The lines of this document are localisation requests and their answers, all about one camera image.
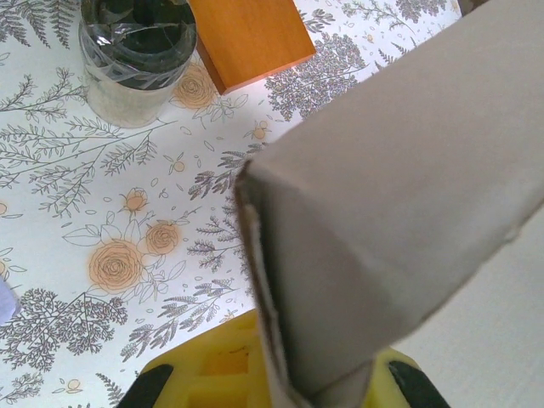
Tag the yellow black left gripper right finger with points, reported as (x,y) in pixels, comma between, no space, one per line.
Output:
(380,382)

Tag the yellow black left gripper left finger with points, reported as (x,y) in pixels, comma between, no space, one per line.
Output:
(191,374)

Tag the white paper box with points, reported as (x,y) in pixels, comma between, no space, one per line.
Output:
(382,191)

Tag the glass jar with black lid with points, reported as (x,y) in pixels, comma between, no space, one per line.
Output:
(123,102)

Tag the orange wooden board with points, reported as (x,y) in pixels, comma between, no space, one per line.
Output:
(255,38)

